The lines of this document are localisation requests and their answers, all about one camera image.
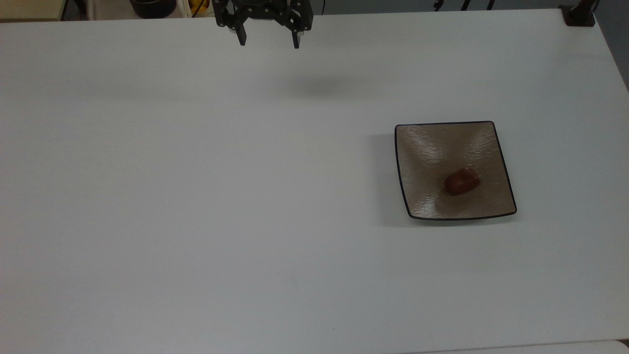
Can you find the square brown ceramic plate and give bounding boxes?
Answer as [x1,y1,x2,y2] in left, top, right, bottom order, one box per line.
[394,120,517,221]

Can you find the beige wooden furniture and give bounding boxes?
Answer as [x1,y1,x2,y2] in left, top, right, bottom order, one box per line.
[0,0,67,22]

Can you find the black round container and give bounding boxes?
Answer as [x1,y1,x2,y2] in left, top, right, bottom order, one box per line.
[129,0,177,19]

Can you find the black tripod legs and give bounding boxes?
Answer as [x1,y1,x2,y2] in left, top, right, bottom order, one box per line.
[432,0,497,12]

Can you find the small reddish-brown round food item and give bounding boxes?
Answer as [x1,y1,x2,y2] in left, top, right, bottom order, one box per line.
[444,167,481,197]

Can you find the black table clamp mount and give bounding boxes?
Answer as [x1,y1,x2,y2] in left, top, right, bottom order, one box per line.
[559,0,599,28]

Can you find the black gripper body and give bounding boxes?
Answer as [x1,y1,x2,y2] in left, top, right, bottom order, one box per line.
[212,0,314,31]

